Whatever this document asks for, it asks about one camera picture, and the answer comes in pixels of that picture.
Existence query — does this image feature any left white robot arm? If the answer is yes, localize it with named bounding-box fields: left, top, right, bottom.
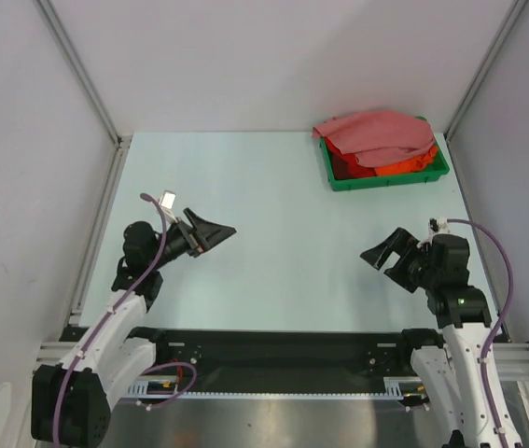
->
left=30, top=206, right=236, bottom=447

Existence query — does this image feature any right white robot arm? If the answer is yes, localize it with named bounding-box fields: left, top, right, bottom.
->
left=360, top=219, right=522, bottom=447

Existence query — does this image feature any green plastic bin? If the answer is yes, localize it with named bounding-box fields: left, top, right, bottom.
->
left=312, top=116, right=450, bottom=191

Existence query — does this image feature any orange t shirt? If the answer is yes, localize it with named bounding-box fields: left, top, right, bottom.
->
left=374, top=145, right=439, bottom=176

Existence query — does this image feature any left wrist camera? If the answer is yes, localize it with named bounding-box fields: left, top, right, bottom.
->
left=158, top=190, right=178, bottom=225

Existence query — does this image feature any aluminium frame rail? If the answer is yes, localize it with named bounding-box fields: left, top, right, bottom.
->
left=33, top=342, right=529, bottom=382

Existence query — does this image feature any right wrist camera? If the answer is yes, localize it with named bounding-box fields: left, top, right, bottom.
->
left=427, top=217, right=451, bottom=244

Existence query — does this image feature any dark maroon t shirt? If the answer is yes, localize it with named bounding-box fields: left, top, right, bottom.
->
left=331, top=157, right=352, bottom=180

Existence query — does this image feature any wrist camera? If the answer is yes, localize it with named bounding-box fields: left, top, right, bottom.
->
left=427, top=217, right=451, bottom=244
left=158, top=190, right=178, bottom=225

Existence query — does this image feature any red t shirt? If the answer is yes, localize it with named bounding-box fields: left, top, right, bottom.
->
left=326, top=136, right=377, bottom=179

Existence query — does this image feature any white cable duct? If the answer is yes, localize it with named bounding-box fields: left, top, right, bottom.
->
left=122, top=377, right=426, bottom=401

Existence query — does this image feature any pink t shirt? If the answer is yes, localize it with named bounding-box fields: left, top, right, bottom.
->
left=313, top=109, right=435, bottom=168

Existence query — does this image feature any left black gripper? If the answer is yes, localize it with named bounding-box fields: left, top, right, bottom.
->
left=148, top=208, right=234, bottom=271

